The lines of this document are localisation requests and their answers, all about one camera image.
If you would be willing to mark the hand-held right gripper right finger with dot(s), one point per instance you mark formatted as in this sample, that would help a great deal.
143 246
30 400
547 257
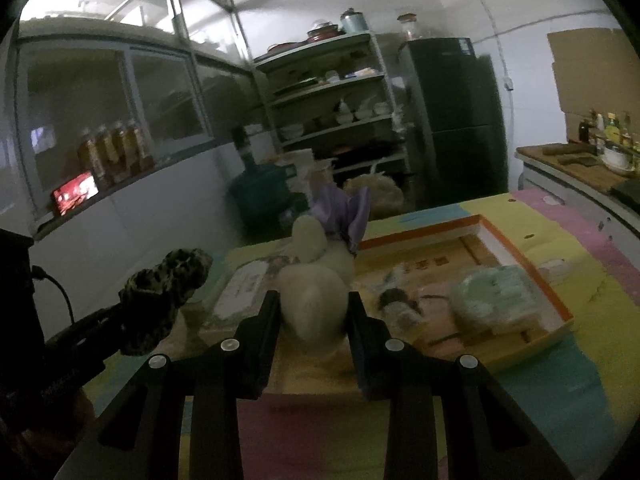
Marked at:
364 347

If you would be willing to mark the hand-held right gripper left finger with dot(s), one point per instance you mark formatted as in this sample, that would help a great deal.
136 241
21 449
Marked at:
262 342

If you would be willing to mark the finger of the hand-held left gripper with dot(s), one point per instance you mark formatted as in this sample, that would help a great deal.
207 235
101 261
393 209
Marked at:
85 340

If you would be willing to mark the leopard print scrunchie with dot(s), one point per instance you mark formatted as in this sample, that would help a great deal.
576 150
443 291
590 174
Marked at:
165 285

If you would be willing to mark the orange-edged cardboard box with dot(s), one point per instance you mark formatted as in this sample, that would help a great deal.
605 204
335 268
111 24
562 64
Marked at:
440 260

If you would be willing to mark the pale green soft pad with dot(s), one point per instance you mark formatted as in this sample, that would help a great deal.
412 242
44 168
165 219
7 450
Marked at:
495 295

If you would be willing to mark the white flat printed box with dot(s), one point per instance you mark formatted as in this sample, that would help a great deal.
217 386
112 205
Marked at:
245 287

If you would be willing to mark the smartphone with lit screen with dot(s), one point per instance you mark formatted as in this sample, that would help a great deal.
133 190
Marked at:
75 194

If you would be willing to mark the blue water jug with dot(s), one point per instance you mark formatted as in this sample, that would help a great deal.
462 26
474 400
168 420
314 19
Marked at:
260 195

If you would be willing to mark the clear plastic bag of goods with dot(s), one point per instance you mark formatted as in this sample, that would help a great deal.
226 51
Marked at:
375 191

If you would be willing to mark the amber liquid jar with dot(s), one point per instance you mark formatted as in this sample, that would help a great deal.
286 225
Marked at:
135 142
89 157
120 147
104 152

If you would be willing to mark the stack of white bowls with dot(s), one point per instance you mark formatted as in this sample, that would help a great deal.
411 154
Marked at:
345 114

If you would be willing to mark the dark refrigerator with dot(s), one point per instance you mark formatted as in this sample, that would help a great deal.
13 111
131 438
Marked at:
455 120

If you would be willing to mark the aluminium sliding window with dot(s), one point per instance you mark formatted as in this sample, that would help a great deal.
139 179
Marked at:
126 90

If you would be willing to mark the kitchen counter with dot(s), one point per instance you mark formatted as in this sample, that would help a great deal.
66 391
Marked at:
575 169

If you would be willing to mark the dark flat tool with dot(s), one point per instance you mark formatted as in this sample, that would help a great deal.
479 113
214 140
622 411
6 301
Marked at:
577 161
562 149

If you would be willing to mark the metal shelf rack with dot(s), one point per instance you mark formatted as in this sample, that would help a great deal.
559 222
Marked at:
315 52

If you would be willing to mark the flat dish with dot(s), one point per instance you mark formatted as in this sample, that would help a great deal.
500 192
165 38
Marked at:
282 48

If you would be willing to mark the white bowl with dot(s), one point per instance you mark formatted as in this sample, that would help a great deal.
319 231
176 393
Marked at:
615 157

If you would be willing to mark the red pot with glass lid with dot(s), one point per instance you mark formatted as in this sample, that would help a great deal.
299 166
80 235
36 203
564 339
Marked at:
322 31

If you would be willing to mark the glass jar with lid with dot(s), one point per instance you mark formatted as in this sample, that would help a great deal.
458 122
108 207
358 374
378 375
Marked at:
409 25

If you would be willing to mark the teal canister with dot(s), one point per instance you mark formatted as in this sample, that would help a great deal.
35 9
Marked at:
354 21

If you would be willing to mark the cluster of condiment bottles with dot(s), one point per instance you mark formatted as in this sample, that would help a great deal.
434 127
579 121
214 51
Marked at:
610 127

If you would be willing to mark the cardboard sheet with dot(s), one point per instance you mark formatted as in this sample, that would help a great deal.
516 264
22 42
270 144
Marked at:
595 75

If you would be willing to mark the wall socket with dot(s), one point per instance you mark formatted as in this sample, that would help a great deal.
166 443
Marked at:
509 83

